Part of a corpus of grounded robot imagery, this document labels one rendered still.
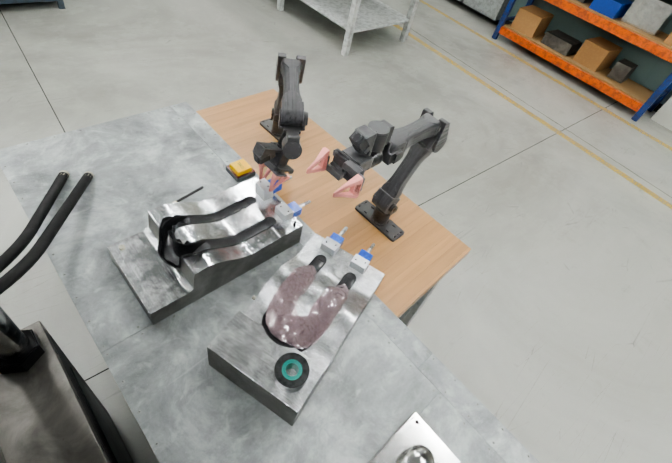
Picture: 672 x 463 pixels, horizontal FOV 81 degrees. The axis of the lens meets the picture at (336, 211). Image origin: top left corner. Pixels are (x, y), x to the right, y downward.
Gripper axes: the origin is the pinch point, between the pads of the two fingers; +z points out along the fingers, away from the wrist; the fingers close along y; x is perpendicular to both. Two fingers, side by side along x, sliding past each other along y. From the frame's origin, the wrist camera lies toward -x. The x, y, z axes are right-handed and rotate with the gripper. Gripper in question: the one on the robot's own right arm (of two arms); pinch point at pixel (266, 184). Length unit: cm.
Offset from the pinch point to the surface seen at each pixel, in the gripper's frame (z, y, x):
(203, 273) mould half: 16.7, 17.6, -28.8
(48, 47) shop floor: 72, -295, 43
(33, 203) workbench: 37, -41, -46
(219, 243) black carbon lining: 13.6, 10.4, -20.1
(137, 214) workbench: 26.7, -20.9, -25.7
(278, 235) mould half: 7.4, 16.7, -4.6
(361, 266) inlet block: 2.2, 40.1, 8.5
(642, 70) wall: -186, 22, 504
